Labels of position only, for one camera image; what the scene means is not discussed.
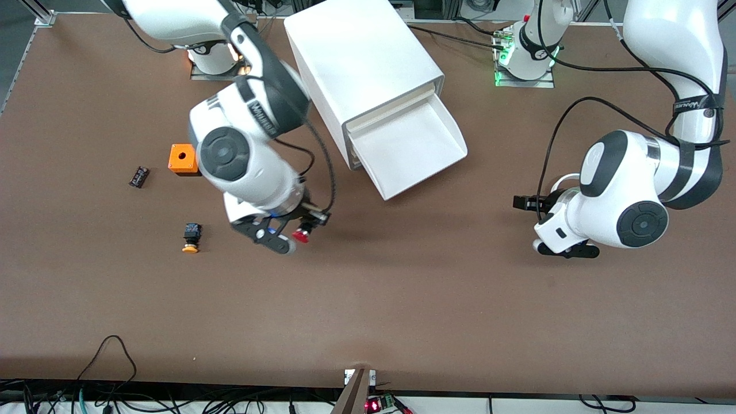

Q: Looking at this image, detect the white plastic drawer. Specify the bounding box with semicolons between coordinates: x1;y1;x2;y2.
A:
347;94;468;201
344;82;436;129

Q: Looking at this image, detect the white drawer cabinet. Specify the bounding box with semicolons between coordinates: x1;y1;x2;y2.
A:
283;0;445;171

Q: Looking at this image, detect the white curved plastic arc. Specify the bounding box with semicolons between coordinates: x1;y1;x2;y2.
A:
550;172;581;194

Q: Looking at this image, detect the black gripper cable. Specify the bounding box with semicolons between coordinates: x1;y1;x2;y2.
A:
121;11;336;214
536;0;731;222

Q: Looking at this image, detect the yellow push button switch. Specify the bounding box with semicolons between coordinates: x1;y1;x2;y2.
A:
182;223;202;254

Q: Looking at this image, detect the orange button enclosure box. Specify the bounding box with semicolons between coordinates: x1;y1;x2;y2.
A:
168;144;201;177

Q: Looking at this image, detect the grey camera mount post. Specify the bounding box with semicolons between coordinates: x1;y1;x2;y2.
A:
331;368;378;414

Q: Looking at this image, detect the black table cable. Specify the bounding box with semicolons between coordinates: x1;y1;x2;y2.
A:
453;16;498;36
405;24;509;51

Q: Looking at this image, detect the black floor cable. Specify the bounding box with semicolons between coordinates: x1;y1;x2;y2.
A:
578;394;637;413

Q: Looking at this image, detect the thin black looped cable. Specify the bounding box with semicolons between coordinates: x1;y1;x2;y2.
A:
76;335;139;397

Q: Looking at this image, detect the aluminium frame profile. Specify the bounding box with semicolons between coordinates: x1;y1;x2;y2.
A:
20;0;56;26

